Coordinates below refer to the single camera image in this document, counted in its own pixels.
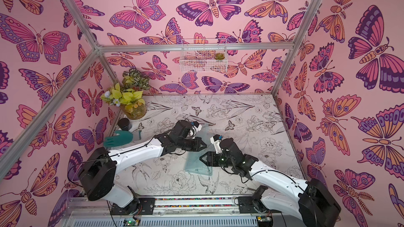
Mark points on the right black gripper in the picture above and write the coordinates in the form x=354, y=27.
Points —
x=211, y=159

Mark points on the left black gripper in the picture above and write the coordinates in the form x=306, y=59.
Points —
x=197, y=144

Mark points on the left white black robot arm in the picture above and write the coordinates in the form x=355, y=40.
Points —
x=98, y=174

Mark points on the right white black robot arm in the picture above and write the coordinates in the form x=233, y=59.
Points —
x=293, y=189

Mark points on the yellow-green flower vase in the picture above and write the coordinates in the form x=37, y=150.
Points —
x=130, y=101

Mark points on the teal rubber glove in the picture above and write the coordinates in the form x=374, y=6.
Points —
x=120, y=138

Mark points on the small black cup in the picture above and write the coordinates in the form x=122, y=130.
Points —
x=124, y=124

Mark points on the small succulent in basket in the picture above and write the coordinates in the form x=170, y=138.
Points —
x=219, y=56

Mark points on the striped leaf potted plant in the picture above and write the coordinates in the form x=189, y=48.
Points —
x=135, y=79

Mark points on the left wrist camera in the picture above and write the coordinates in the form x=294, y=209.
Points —
x=195, y=128

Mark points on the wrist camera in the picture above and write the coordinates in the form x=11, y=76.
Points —
x=215, y=141
x=195, y=128

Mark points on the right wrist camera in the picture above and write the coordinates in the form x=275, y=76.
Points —
x=215, y=141

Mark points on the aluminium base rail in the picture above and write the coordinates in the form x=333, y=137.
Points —
x=198, y=211

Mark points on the white wire wall basket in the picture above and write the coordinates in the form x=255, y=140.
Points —
x=197, y=54

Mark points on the aluminium frame bars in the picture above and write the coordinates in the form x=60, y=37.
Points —
x=22, y=141

